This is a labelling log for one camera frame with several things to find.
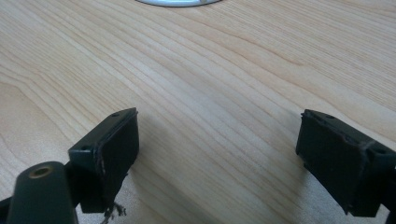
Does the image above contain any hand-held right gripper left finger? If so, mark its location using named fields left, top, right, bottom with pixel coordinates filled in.
left=67, top=107, right=140, bottom=224

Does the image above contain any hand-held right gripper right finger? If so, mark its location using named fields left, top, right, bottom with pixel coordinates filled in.
left=295, top=108, right=396, bottom=217

